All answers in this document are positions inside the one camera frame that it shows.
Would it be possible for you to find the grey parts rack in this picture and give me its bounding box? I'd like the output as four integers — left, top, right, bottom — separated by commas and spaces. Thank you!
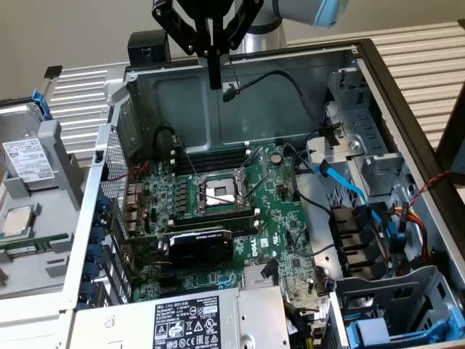
0, 118, 86, 301

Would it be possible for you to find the silver finned heat sink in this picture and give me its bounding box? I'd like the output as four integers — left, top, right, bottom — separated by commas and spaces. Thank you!
242, 264, 280, 290

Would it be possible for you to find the blue SATA wire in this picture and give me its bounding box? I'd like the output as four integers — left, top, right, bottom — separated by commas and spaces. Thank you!
314, 161, 406, 255

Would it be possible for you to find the black plastic box bracket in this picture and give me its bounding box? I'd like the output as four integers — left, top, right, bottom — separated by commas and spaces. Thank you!
127, 29, 171, 68

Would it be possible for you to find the black cable strap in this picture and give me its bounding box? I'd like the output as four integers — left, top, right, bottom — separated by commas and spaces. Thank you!
318, 122, 343, 147

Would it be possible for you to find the metal socket cover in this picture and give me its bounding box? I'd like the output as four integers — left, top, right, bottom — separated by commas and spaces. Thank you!
234, 167, 251, 199

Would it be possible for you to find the thin red black wire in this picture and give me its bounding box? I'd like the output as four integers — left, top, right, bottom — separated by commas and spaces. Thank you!
227, 57, 243, 95

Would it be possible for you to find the green RAM stick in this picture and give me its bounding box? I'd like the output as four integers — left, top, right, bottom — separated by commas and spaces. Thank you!
0, 232, 70, 257

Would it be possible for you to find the red black twisted wire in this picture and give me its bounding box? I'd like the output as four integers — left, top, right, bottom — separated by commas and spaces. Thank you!
405, 170, 453, 215

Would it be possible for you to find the silver power supply unit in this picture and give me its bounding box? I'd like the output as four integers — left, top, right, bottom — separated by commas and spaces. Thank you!
72, 286, 291, 349

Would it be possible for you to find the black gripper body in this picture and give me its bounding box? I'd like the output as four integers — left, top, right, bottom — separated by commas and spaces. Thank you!
171, 0, 251, 19

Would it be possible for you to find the open grey PC case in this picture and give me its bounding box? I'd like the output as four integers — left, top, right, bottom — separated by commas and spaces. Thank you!
57, 38, 465, 349

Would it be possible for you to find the black looped wire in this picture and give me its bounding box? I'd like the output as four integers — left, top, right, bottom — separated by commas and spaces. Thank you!
153, 125, 182, 148

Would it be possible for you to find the black cable with connector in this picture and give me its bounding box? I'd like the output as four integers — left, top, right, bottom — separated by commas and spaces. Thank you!
222, 69, 328, 132

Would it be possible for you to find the thin metal locking lever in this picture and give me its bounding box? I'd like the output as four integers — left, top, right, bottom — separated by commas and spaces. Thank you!
239, 145, 264, 172
173, 135, 200, 182

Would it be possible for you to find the grey optical drive cage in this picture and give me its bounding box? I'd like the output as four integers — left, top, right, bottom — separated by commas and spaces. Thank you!
304, 67, 415, 199

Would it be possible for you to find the silver CPU chip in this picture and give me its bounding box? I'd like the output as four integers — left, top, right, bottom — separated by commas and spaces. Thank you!
0, 203, 41, 243

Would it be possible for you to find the green Dell motherboard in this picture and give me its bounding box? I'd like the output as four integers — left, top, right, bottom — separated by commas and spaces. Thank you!
123, 143, 328, 328

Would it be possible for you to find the black graphics card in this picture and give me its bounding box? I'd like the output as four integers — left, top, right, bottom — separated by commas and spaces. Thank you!
121, 227, 235, 272

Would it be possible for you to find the hard disk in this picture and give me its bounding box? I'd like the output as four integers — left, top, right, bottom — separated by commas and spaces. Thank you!
0, 89, 62, 192

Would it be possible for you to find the CPU socket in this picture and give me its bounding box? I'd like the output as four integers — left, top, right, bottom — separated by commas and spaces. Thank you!
192, 170, 251, 215

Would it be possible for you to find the yellow black power wire bundle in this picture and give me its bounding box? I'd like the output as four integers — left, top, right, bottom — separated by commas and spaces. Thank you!
283, 300, 326, 349

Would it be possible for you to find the blue disk carrier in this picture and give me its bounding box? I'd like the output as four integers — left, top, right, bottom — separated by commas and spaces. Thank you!
344, 305, 465, 349

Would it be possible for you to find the black plastic fan shroud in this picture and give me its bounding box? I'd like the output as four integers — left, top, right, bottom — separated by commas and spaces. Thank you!
328, 203, 392, 281

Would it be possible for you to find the black RAM slot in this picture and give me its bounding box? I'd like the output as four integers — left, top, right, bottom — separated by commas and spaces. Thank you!
169, 217, 261, 233
169, 207, 261, 223
170, 143, 252, 160
170, 212, 261, 228
170, 148, 252, 164
170, 152, 252, 169
170, 222, 261, 237
176, 158, 252, 175

